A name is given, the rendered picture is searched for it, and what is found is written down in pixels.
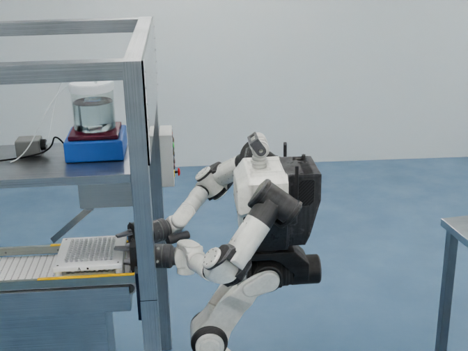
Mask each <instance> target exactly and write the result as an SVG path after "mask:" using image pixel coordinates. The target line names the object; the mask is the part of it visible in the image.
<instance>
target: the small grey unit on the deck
mask: <svg viewBox="0 0 468 351"><path fill-rule="evenodd" d="M33 137H34V136H19V137H18V138H17V140H16V141H15V151H16V156H17V157H19V156H20V155H21V154H22V153H23V152H24V151H25V150H26V149H27V147H28V146H29V144H30V142H31V141H32V139H33ZM46 142H47V140H46V139H42V136H41V135H38V136H35V138H34V140H33V142H32V143H31V145H30V146H29V148H28V150H27V151H26V152H25V153H24V154H23V155H22V157H24V156H28V155H34V154H37V153H41V152H42V151H44V150H46V149H47V145H46Z"/></svg>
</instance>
